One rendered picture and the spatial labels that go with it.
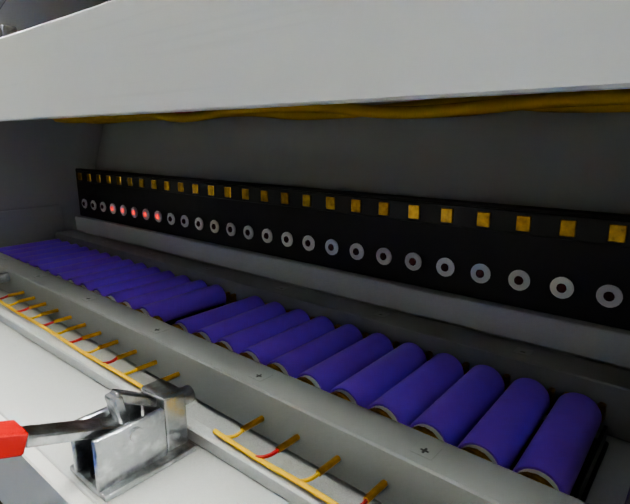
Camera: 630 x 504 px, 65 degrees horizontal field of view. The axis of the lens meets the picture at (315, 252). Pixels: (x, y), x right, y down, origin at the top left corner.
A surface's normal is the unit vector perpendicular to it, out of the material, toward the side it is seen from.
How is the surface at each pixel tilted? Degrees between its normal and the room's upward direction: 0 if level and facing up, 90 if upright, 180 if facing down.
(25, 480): 107
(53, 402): 17
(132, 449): 90
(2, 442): 90
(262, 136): 90
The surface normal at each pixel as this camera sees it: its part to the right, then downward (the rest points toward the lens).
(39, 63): -0.64, 0.18
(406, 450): 0.00, -0.97
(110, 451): 0.77, 0.15
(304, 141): -0.62, -0.11
